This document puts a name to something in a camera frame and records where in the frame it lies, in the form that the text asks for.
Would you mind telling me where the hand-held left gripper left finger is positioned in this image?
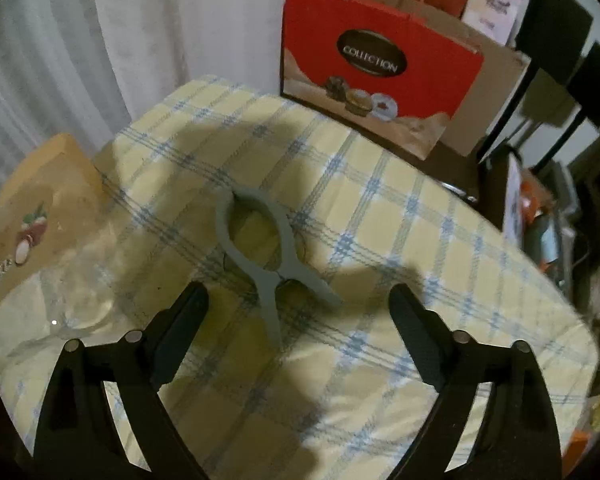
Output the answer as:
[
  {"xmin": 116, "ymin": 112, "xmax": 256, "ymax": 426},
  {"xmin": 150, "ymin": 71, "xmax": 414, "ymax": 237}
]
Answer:
[{"xmin": 32, "ymin": 281, "xmax": 211, "ymax": 480}]

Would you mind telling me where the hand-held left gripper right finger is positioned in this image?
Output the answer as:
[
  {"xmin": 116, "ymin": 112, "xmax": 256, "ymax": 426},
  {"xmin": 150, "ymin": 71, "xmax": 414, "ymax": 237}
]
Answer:
[{"xmin": 387, "ymin": 282, "xmax": 565, "ymax": 480}]

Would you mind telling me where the grey large clip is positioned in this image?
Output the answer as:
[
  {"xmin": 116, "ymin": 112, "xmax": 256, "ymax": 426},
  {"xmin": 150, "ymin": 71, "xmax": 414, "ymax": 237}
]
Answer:
[{"xmin": 215, "ymin": 187, "xmax": 344, "ymax": 348}]

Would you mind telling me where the clear plastic bag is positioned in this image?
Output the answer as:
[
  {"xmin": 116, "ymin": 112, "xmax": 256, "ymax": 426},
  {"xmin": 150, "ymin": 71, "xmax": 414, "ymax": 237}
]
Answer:
[{"xmin": 27, "ymin": 255, "xmax": 118, "ymax": 343}]

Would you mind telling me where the gold foil packet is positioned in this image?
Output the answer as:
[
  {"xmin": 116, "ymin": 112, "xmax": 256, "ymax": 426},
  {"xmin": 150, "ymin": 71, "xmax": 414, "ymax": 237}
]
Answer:
[{"xmin": 0, "ymin": 132, "xmax": 106, "ymax": 311}]

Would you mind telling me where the yellow plaid cloth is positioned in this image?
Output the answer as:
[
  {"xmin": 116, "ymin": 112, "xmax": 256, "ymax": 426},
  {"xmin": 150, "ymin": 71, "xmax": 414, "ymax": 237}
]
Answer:
[{"xmin": 0, "ymin": 75, "xmax": 598, "ymax": 480}]

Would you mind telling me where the cardboard box with clutter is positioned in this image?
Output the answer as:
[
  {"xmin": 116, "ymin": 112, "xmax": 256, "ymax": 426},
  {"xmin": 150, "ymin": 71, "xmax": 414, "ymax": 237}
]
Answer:
[{"xmin": 502, "ymin": 157, "xmax": 588, "ymax": 306}]

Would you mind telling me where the white printed leaflet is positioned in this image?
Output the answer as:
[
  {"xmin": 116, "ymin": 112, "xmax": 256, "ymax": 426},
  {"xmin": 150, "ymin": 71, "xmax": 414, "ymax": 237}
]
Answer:
[{"xmin": 502, "ymin": 160, "xmax": 526, "ymax": 241}]

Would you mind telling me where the brown cardboard box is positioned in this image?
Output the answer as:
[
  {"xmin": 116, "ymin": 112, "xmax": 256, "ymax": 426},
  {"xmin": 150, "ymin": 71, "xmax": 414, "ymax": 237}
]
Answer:
[{"xmin": 400, "ymin": 0, "xmax": 532, "ymax": 157}]

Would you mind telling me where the white curtain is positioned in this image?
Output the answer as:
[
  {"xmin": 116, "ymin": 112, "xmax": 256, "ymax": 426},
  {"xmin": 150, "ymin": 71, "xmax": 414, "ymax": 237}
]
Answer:
[{"xmin": 0, "ymin": 0, "xmax": 341, "ymax": 241}]

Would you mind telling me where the red box with oval label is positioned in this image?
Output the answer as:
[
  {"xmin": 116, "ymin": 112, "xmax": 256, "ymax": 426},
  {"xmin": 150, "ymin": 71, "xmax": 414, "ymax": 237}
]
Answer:
[{"xmin": 280, "ymin": 0, "xmax": 485, "ymax": 161}]

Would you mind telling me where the white pink small box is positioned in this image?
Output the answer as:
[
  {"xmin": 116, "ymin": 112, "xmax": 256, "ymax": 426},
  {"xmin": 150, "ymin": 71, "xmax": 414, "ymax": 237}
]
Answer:
[{"xmin": 461, "ymin": 0, "xmax": 525, "ymax": 47}]

